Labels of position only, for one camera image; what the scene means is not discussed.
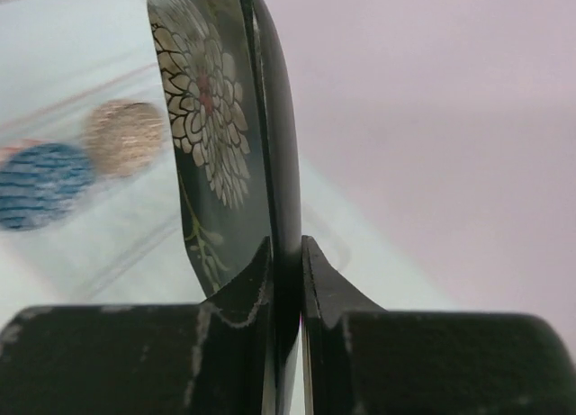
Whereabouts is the clear wire dish rack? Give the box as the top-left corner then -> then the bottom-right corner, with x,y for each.
0,59 -> 352,303

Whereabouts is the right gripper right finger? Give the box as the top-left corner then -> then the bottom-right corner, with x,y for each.
302,236 -> 575,415

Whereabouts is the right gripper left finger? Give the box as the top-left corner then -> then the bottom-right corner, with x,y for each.
1,239 -> 275,415

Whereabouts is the black floral square plate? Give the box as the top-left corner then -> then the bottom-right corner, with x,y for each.
144,0 -> 302,414

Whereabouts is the blue patterned bowl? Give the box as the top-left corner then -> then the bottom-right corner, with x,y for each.
1,142 -> 96,230

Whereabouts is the beige patterned bowl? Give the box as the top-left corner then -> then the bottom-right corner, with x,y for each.
82,99 -> 163,176

